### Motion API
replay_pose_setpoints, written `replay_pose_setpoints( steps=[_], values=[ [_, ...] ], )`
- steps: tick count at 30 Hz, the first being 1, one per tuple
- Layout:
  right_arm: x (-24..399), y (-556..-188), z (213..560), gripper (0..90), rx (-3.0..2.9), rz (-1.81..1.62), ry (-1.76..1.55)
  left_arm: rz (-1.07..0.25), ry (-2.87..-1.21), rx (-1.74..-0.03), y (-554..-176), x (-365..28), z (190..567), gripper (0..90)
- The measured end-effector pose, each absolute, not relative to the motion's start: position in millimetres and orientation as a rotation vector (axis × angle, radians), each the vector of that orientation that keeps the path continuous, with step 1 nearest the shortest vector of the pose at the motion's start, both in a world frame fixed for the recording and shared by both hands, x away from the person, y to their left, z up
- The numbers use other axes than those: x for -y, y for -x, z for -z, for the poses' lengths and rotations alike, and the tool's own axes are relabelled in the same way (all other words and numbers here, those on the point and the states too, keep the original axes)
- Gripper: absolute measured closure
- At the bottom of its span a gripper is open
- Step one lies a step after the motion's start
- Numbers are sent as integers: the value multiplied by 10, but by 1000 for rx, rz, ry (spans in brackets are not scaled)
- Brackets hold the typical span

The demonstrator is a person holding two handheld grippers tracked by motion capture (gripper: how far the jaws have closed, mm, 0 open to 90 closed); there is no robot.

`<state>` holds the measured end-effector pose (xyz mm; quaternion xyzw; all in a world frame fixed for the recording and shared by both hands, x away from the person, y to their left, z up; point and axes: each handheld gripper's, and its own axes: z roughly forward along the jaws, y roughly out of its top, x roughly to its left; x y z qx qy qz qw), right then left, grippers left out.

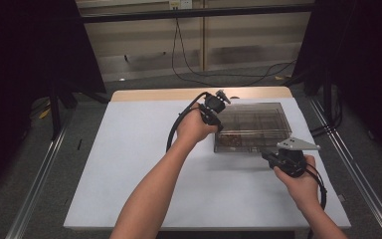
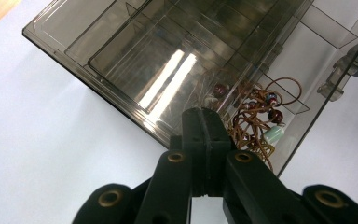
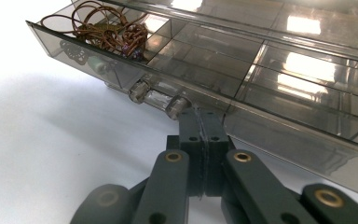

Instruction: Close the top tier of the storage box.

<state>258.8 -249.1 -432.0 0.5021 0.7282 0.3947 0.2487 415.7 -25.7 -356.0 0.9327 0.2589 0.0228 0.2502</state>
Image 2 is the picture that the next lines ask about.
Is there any brown cord beaded necklace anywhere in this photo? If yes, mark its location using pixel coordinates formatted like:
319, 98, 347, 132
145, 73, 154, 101
209, 77, 303, 173

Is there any smoky clear plastic drawer cabinet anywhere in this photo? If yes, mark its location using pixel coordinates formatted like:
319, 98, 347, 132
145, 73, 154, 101
21, 0, 315, 149

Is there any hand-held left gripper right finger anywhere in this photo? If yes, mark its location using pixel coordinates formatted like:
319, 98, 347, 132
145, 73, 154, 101
205, 107, 236, 198

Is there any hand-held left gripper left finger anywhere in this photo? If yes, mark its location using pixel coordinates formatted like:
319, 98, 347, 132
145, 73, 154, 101
181, 107, 209, 198

